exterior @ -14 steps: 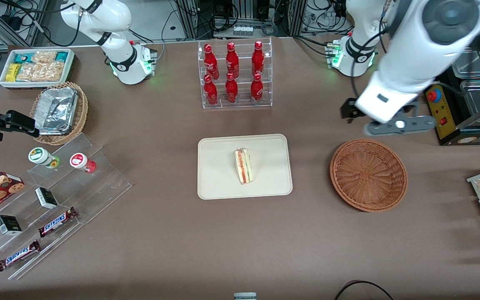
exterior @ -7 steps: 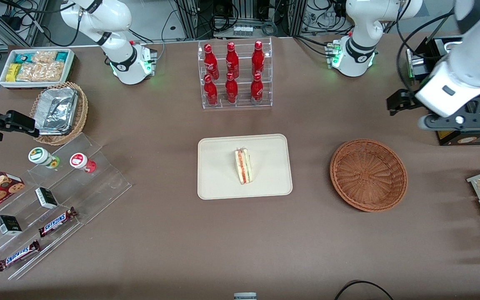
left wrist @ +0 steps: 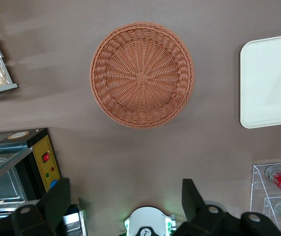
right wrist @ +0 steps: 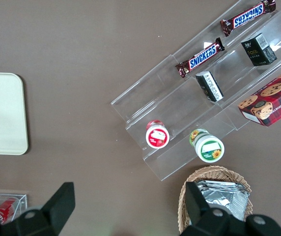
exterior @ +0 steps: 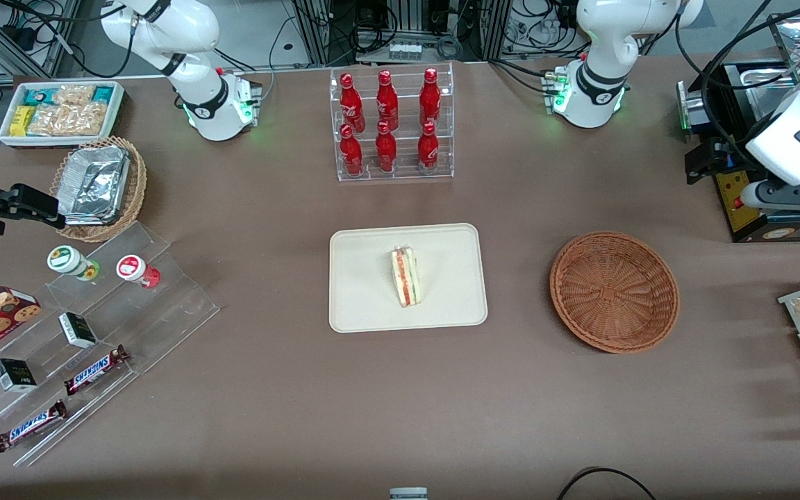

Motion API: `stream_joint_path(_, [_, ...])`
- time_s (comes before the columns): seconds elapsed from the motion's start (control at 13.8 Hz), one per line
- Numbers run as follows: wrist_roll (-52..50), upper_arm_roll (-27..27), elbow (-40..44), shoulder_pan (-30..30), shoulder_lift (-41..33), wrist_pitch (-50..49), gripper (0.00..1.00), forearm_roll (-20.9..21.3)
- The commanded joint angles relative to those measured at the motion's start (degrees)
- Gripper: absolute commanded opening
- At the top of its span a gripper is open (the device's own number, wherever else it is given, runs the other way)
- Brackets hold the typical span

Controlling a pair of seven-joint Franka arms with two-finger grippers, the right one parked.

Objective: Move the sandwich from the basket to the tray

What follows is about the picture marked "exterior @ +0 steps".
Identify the small black carton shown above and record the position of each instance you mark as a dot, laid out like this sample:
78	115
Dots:
14	376
77	330

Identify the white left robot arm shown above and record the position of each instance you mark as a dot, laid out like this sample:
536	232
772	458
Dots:
601	42

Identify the snickers bar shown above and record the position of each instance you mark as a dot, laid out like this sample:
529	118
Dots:
94	371
30	426

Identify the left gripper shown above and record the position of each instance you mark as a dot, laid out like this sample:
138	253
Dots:
723	153

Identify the clear acrylic bottle rack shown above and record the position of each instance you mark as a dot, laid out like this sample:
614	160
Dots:
407	167

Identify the red lid cup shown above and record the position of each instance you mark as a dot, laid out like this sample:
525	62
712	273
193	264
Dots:
132	268

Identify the teal snack packet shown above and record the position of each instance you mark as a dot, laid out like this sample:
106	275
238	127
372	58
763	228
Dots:
103	93
37	96

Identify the clear bag of crackers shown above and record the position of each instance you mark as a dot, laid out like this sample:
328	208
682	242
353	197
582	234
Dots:
86	118
46	121
73	94

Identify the light wicker basket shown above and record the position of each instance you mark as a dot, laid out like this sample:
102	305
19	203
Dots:
137	187

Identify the red cola bottle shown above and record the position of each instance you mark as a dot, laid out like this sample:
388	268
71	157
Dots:
387	103
351	154
386	151
351	104
428	151
430	98

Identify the aluminium frame rack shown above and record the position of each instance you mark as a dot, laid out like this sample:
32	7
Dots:
330	28

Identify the yellow snack packet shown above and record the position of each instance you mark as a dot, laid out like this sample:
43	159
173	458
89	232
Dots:
21	120

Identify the beige plastic tray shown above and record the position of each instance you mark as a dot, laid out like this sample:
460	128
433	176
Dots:
365	278

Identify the white power strip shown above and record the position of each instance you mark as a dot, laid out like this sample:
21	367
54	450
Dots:
405	51

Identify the green lid cup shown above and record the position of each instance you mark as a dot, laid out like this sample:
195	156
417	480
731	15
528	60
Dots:
67	260

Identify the black sealing machine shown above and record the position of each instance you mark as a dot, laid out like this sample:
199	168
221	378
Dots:
733	90

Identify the triangular sandwich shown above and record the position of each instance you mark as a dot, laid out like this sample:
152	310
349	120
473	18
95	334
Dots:
407	278

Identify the small grey box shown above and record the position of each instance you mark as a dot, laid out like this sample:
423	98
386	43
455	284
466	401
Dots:
408	494

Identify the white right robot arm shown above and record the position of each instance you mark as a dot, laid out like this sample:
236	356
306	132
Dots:
192	28

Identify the white snack bin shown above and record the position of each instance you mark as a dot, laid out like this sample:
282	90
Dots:
117	114

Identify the brown wicker basket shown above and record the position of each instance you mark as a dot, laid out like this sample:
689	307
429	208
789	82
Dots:
612	292

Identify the clear acrylic stepped display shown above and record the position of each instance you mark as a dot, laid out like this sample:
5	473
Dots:
164	305

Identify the stack of foil trays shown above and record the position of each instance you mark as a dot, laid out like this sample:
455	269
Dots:
94	184

